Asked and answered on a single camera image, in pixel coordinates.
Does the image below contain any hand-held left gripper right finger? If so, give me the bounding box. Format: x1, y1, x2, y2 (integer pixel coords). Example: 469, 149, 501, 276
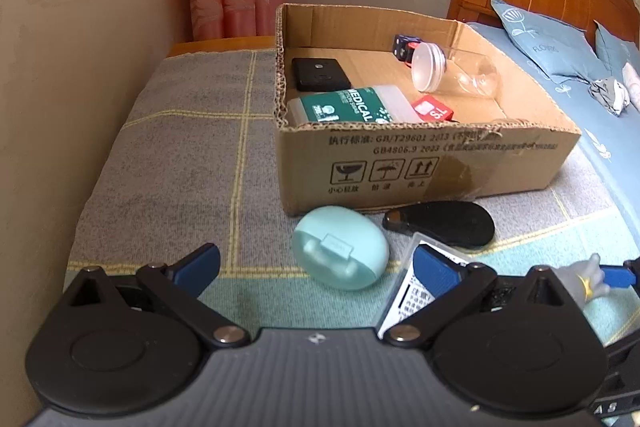
381, 244, 582, 351

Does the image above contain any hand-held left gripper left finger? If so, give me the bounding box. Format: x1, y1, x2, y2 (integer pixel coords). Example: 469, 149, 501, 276
62, 243, 252, 349

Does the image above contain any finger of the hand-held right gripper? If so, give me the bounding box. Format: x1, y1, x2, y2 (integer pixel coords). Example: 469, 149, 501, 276
599, 257, 640, 289

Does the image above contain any mint green oval case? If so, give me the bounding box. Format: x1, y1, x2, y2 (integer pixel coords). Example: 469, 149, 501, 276
291, 205, 390, 291

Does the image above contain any cardboard box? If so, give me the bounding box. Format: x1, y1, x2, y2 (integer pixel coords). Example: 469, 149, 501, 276
273, 3, 584, 216

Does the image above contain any red small packet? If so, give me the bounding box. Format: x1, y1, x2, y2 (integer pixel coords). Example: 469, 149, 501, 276
413, 94, 456, 124

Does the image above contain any white bottle with green label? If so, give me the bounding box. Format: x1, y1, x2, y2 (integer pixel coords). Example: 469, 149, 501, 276
287, 85, 426, 126

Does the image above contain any clear plastic jar with lid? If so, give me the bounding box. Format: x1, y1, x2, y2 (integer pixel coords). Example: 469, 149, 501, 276
410, 44, 501, 98

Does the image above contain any black rectangular device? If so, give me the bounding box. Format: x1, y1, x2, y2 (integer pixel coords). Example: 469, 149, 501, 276
291, 57, 353, 92

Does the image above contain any black oval object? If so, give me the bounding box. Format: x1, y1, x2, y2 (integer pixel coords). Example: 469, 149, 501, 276
382, 200, 496, 251

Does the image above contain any grey green plaid blanket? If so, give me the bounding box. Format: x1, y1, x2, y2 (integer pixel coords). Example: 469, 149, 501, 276
64, 49, 640, 349

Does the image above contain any blue floral bed sheet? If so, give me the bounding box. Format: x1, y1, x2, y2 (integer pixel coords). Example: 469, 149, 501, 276
464, 21, 640, 269

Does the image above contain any crumpled grey white cloth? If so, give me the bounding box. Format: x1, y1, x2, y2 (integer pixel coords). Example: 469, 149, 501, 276
588, 76, 631, 117

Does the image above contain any pale pink cloth roll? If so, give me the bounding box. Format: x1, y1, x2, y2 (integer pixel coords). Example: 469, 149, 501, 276
622, 61, 640, 111

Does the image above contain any wooden nightstand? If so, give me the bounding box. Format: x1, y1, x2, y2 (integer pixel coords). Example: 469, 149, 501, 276
164, 35, 279, 58

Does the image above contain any blue floral pillow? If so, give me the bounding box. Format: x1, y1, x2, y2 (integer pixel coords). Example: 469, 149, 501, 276
489, 0, 609, 83
593, 20, 634, 78

